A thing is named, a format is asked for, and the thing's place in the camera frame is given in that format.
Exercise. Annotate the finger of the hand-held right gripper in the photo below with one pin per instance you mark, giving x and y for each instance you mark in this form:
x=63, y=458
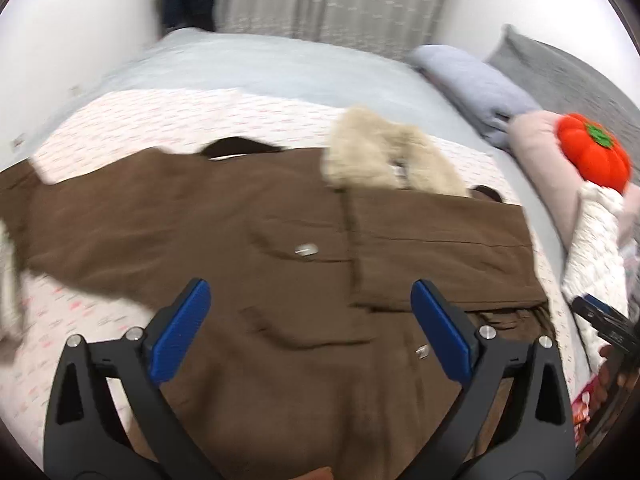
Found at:
x=597, y=312

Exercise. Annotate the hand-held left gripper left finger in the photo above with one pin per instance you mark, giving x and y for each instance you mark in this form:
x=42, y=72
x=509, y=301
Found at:
x=182, y=320

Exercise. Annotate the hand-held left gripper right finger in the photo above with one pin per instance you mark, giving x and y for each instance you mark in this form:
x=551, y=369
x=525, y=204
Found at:
x=440, y=330

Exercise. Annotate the brown coat with fur collar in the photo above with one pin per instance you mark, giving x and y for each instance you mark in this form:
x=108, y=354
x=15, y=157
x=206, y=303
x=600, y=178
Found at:
x=260, y=270

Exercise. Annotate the red patterned cloth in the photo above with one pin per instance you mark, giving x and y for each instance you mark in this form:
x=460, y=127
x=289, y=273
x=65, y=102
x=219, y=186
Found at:
x=582, y=407

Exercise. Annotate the white knitted cloth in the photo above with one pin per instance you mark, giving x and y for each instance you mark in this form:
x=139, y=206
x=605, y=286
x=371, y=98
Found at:
x=595, y=245

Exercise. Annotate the pink pillow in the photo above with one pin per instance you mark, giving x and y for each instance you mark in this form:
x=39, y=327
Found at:
x=542, y=165

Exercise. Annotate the orange pumpkin plush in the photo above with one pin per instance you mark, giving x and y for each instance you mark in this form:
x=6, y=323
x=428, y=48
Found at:
x=595, y=152

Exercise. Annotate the white pink-printed bed blanket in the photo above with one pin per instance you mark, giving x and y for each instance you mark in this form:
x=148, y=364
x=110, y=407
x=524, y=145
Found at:
x=165, y=115

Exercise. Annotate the grey pillow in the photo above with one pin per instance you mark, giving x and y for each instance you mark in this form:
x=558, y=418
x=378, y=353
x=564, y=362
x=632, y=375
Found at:
x=565, y=72

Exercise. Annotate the folded light grey-blue blanket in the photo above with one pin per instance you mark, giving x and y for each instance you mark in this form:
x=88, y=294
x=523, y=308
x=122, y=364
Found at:
x=470, y=85

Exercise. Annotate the light blue bed sheet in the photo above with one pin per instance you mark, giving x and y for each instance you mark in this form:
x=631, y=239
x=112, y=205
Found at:
x=280, y=67

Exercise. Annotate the grey patterned curtain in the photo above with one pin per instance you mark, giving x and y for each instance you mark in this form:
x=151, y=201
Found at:
x=330, y=0

